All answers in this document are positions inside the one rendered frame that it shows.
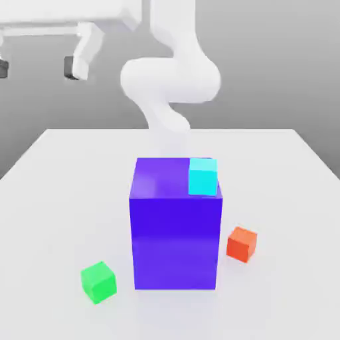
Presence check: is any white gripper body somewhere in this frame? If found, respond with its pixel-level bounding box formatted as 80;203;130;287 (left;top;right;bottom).
0;0;143;37

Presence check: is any small cyan cube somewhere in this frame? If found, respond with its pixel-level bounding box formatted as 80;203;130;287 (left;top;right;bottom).
187;157;218;197

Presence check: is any small green cube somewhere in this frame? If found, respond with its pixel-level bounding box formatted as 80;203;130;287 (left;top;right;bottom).
80;260;118;305

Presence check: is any small orange cube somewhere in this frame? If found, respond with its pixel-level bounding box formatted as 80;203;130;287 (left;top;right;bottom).
226;226;258;264

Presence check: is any large purple box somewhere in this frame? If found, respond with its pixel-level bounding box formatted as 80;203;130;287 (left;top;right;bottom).
129;157;223;291

